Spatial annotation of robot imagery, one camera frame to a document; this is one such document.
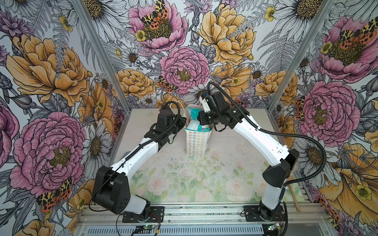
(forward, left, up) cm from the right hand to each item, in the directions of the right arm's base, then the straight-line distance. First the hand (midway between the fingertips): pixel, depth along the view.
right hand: (199, 121), depth 76 cm
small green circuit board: (-41, +26, -29) cm, 56 cm away
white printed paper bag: (-5, +1, -11) cm, 12 cm away
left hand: (+4, +7, -5) cm, 9 cm away
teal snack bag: (-1, +3, 0) cm, 3 cm away
